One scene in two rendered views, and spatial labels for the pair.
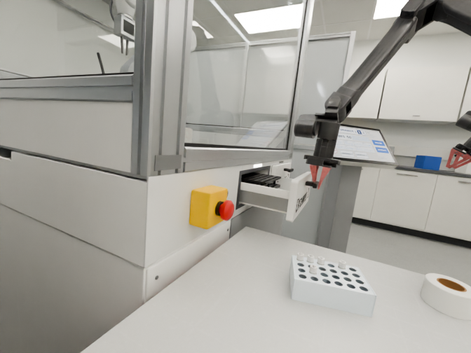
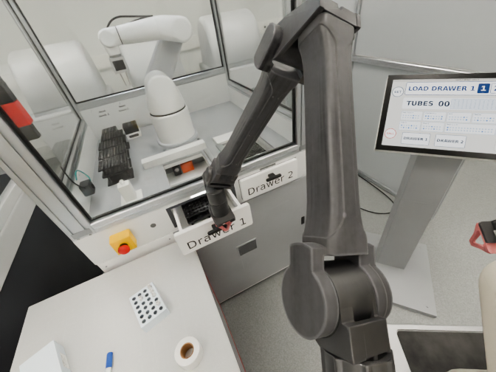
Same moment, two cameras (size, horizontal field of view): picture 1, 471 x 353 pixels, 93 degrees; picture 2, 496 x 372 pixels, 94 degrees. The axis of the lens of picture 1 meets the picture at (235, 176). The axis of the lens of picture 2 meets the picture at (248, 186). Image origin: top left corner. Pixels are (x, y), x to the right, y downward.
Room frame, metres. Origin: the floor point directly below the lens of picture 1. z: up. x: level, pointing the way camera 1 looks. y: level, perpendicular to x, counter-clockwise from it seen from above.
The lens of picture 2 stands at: (0.37, -0.73, 1.52)
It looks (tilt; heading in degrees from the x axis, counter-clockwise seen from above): 39 degrees down; 46
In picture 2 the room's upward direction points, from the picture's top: 10 degrees counter-clockwise
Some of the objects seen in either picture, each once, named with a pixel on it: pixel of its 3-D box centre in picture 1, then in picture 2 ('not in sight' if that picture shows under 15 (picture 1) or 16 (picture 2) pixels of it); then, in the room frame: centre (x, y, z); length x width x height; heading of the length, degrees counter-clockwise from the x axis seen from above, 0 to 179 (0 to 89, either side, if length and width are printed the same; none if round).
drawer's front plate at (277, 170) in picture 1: (281, 176); (269, 178); (1.03, -0.21, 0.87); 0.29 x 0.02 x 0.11; 155
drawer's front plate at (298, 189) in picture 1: (301, 192); (215, 228); (0.68, -0.21, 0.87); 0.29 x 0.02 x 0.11; 155
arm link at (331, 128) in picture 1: (326, 131); (215, 192); (0.69, -0.26, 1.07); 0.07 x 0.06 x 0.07; 56
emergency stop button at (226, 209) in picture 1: (224, 209); (123, 249); (0.42, 0.01, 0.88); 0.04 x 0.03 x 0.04; 155
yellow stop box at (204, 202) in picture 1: (210, 206); (123, 242); (0.44, 0.04, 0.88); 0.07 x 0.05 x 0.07; 155
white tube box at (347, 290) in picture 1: (326, 282); (149, 305); (0.37, -0.18, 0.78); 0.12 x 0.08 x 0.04; 79
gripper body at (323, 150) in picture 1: (324, 151); (219, 207); (0.69, -0.26, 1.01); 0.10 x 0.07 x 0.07; 64
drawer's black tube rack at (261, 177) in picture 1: (242, 183); (201, 198); (0.77, -0.03, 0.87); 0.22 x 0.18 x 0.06; 65
